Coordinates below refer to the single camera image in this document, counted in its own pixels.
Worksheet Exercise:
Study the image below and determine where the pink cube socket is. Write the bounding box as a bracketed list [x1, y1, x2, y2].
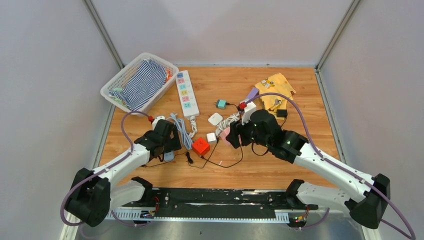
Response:
[219, 127, 231, 146]

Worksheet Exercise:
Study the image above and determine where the white colourful power strip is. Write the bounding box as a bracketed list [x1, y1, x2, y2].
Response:
[175, 70, 200, 119]

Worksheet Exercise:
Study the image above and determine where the teal charger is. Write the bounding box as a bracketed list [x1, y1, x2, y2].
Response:
[215, 99, 227, 110]

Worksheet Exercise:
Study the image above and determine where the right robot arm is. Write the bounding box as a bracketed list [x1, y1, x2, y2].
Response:
[226, 110, 390, 229]

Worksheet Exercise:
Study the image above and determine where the white plastic basket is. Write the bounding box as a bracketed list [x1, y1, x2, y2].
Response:
[100, 52, 179, 117]

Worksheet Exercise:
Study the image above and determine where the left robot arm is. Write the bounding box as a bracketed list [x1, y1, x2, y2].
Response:
[61, 119, 182, 227]

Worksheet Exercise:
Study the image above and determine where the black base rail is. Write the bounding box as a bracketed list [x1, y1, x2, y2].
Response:
[127, 187, 319, 221]

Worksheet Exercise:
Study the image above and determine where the white adapter with coiled cable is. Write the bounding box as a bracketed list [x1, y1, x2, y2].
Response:
[208, 112, 240, 137]

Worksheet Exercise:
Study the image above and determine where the red cube socket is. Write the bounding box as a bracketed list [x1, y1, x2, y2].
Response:
[192, 137, 211, 156]

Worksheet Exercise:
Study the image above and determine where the striped cloth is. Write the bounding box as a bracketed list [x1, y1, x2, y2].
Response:
[108, 59, 169, 111]

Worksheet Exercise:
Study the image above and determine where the purple power bank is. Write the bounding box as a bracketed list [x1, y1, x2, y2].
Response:
[240, 87, 259, 104]

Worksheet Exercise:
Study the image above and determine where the black power adapter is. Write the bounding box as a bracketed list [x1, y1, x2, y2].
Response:
[276, 109, 288, 119]

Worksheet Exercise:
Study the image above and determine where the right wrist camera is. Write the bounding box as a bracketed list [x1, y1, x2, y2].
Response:
[238, 99, 257, 125]

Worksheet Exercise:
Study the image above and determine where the yellow cloth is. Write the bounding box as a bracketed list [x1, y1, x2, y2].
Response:
[254, 73, 296, 120]

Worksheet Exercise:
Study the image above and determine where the long black cable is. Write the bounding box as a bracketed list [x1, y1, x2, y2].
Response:
[198, 139, 244, 169]

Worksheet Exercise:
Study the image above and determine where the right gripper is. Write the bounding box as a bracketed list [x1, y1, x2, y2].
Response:
[226, 112, 271, 149]

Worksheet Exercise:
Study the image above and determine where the small white charger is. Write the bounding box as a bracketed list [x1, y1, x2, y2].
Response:
[206, 132, 218, 144]

